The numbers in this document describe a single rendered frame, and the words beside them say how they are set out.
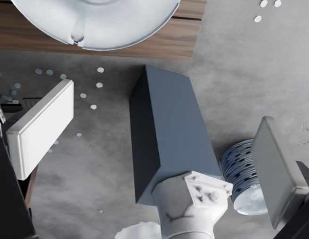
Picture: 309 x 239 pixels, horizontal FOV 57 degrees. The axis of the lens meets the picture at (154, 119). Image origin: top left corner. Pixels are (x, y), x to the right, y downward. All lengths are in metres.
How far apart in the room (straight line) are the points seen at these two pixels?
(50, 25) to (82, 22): 0.05
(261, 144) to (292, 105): 1.19
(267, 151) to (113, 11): 0.39
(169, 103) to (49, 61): 0.43
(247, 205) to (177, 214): 0.78
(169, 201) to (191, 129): 0.24
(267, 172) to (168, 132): 0.64
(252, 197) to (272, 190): 1.23
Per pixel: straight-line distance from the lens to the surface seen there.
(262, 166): 0.19
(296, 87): 1.32
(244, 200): 1.41
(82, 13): 0.52
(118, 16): 0.52
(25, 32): 0.61
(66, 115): 0.20
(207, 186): 0.79
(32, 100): 0.95
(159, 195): 0.76
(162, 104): 0.89
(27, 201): 1.07
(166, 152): 0.75
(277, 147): 0.17
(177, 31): 0.59
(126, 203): 1.73
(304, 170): 0.18
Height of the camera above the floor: 0.87
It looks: 46 degrees down
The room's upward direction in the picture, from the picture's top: 171 degrees clockwise
